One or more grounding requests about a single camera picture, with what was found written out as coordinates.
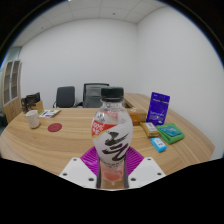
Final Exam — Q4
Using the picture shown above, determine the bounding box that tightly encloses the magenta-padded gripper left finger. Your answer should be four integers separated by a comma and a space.
59, 146, 102, 189

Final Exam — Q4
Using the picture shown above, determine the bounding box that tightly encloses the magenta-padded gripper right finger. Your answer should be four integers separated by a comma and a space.
123, 146, 167, 189

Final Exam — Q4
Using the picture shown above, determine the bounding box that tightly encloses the clear bottle with pink drink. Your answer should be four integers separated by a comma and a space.
91, 86, 134, 183

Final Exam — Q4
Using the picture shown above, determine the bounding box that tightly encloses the small light blue box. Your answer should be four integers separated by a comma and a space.
149, 136, 168, 153

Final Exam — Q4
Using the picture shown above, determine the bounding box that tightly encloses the green folded cloth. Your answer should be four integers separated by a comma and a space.
155, 122, 186, 145

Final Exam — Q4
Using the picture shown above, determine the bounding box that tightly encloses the small yellow-brown box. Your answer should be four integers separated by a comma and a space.
139, 121, 161, 138

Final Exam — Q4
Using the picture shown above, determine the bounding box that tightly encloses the teal packet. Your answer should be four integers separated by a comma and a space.
162, 126, 183, 138

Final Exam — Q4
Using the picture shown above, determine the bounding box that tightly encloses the flat round red coaster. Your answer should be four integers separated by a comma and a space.
47, 122, 64, 133

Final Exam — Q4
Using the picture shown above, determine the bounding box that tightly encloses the orange-brown cardboard box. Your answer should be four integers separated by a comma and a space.
128, 107, 149, 127

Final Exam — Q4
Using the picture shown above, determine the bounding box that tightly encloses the purple upright package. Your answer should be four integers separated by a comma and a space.
145, 91, 171, 127

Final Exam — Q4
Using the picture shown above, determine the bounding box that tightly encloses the white printed leaflet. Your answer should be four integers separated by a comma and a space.
38, 108, 62, 119

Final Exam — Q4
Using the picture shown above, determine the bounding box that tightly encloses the white patterned paper cup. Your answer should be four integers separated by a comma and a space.
25, 109, 41, 130

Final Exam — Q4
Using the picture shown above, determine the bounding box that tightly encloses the dark office chair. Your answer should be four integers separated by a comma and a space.
53, 85, 77, 109

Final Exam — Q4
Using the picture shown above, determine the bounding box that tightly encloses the grey mesh office chair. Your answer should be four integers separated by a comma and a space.
73, 82, 110, 109

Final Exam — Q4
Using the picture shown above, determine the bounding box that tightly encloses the dark brown printed box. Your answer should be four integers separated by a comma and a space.
28, 101, 38, 112

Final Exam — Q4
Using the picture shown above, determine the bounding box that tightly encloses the tall dark brown box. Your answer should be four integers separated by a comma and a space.
20, 96, 30, 114

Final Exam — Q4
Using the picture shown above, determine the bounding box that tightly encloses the black chair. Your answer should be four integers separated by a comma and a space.
0, 112, 8, 128

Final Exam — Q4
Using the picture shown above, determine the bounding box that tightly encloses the wooden shelf cabinet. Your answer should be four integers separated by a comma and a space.
1, 59, 24, 124

